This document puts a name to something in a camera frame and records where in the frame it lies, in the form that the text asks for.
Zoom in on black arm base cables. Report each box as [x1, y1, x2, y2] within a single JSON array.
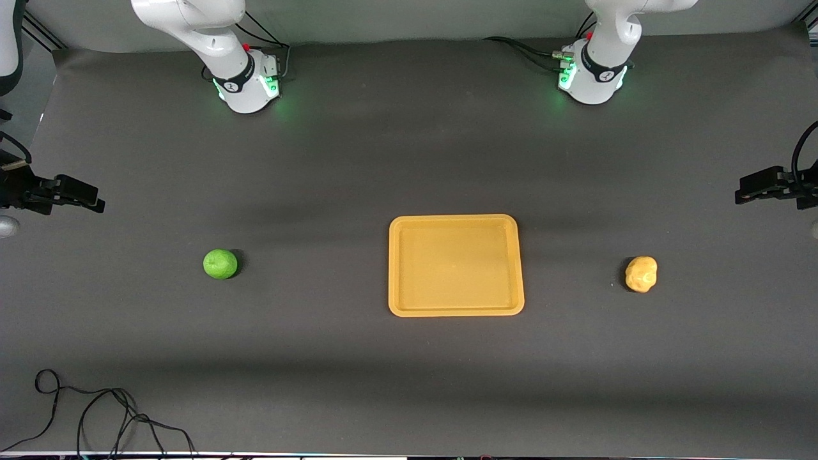
[[482, 36, 573, 72], [233, 11, 292, 82]]

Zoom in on black right arm base cables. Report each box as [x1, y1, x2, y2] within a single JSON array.
[[233, 11, 292, 82]]

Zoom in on dark grey table mat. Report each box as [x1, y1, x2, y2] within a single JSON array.
[[0, 22, 818, 456]]

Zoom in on orange plastic tray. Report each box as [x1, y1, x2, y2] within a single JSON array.
[[388, 214, 525, 318]]

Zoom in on black left arm base cables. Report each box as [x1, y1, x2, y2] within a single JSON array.
[[482, 36, 573, 72]]

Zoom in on thin black loose cable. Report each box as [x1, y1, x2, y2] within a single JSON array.
[[0, 369, 199, 457]]

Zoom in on yellow potato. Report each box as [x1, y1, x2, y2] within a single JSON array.
[[625, 256, 659, 293]]

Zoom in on black frame rail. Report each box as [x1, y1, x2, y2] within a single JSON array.
[[22, 11, 66, 52]]

